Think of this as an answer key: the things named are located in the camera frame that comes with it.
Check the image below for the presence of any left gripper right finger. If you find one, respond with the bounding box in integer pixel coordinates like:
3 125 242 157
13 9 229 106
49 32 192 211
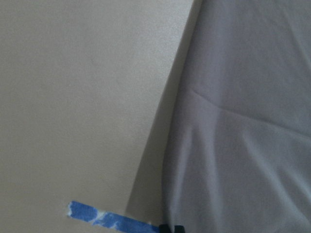
174 225 184 233

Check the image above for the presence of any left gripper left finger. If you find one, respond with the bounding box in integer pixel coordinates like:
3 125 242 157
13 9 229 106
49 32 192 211
158 224 172 233

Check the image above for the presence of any brown t-shirt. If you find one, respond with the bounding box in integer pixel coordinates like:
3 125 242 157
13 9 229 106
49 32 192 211
162 0 311 233

